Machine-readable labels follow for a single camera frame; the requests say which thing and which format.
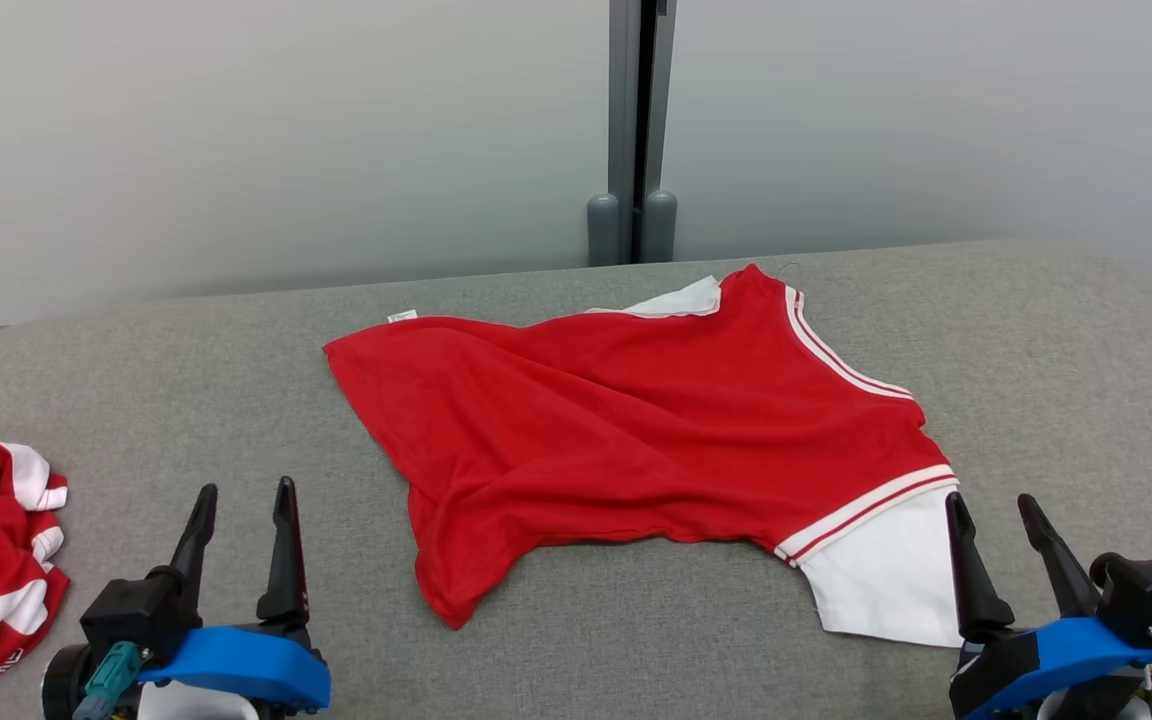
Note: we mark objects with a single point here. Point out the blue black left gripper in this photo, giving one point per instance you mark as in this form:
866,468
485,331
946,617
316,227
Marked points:
246,665

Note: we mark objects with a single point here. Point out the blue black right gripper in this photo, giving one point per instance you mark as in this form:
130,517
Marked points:
1066,650

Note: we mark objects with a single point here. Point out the red white-sleeved T-shirt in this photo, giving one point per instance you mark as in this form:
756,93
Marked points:
636,430

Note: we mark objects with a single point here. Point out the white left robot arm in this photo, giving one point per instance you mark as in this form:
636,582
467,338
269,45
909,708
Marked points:
186,705

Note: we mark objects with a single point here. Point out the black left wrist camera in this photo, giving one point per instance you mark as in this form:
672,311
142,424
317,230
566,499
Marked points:
131,610

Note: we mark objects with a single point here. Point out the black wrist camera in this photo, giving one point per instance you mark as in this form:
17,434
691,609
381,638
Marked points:
131,610
1151,590

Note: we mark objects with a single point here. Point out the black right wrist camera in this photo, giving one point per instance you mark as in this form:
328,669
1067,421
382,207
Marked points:
1151,590

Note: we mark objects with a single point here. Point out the grey cylinder post foot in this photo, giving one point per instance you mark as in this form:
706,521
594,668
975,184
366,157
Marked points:
604,230
659,225

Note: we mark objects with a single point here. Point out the grey partition post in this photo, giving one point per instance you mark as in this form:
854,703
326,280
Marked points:
626,90

